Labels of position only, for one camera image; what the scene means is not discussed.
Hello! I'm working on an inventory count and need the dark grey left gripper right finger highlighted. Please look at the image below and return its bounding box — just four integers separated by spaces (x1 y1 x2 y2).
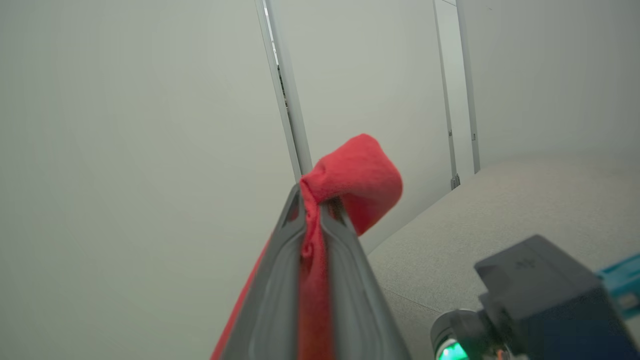
320 198 413 360

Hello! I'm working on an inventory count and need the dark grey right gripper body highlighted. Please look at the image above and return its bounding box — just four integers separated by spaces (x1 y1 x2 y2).
430 235 640 360

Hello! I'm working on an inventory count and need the light grey fabric sofa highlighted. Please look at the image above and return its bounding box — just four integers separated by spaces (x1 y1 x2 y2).
367 159 640 360

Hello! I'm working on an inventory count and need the red cloth garment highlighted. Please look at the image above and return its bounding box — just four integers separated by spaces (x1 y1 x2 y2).
210 133 404 360

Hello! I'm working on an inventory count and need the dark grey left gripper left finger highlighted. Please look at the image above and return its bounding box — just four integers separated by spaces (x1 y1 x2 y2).
219 183 307 360

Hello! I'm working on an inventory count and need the white partition frame post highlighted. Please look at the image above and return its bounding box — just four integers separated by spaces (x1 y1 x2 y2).
432 0 482 191
254 0 314 182

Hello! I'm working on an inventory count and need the teal blue cloth garment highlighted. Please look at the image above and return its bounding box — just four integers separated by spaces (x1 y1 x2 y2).
598 254 640 321

